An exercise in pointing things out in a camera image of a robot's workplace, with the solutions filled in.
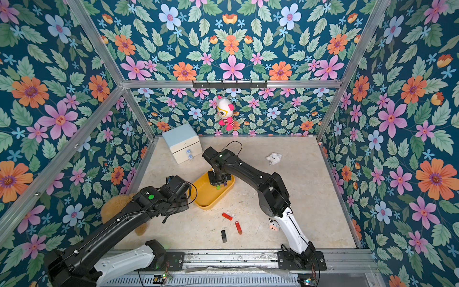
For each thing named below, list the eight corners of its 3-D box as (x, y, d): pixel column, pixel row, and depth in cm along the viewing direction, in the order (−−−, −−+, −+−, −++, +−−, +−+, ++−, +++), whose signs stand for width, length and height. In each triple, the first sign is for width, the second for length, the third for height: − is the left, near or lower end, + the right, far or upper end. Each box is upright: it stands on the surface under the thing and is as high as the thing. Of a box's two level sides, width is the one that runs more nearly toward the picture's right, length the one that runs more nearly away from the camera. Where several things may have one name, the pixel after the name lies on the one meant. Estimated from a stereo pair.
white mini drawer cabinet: (178, 166, 107) (170, 149, 95) (170, 149, 115) (161, 132, 103) (204, 154, 113) (199, 137, 100) (194, 139, 121) (188, 121, 109)
